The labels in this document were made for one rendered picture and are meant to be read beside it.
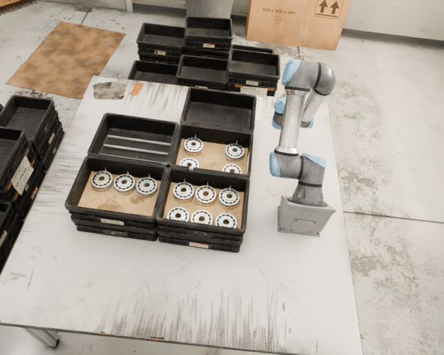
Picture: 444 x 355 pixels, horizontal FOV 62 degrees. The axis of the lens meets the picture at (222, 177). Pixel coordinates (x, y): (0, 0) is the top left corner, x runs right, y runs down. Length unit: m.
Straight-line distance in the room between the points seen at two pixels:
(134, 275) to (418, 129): 2.98
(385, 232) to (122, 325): 2.04
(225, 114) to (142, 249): 0.92
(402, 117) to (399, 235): 1.34
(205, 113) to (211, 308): 1.09
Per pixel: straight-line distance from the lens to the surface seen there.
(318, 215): 1.78
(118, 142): 2.04
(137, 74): 3.36
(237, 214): 1.76
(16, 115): 3.03
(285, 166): 1.71
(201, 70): 3.22
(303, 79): 1.67
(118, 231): 1.81
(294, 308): 1.77
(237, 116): 2.18
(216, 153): 1.97
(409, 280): 2.92
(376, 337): 2.66
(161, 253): 1.80
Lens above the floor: 2.33
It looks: 53 degrees down
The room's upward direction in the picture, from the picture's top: 8 degrees clockwise
